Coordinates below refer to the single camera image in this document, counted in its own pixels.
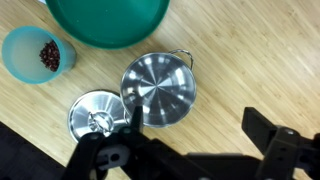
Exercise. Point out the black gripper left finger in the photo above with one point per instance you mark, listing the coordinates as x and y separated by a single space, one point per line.
100 156

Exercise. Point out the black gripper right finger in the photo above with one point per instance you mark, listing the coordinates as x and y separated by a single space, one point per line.
280 150

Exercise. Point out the small silver pot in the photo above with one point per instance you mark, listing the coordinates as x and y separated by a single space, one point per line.
160 90

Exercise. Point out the silver pot lid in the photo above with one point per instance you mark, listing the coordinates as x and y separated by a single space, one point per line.
86 113

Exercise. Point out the red beans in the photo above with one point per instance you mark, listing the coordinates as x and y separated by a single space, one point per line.
50 56

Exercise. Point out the teal plastic cup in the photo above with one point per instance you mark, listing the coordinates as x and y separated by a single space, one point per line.
23 56

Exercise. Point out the green round plate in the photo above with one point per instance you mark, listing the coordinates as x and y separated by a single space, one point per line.
110 23

